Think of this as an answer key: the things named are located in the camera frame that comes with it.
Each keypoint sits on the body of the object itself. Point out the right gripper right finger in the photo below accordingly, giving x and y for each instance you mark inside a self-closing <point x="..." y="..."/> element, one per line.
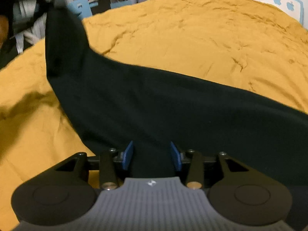
<point x="189" y="166"/>

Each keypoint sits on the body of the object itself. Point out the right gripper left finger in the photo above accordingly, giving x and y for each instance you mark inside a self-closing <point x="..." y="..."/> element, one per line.
<point x="113" y="166"/>

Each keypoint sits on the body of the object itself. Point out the black pants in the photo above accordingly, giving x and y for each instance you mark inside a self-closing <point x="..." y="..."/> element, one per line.
<point x="111" y="104"/>

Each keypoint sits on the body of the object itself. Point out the mustard yellow bedspread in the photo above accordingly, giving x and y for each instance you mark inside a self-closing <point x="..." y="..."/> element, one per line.
<point x="245" y="45"/>

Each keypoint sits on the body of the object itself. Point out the blue smiley chair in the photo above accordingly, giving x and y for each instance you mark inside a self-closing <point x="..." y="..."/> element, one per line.
<point x="82" y="8"/>

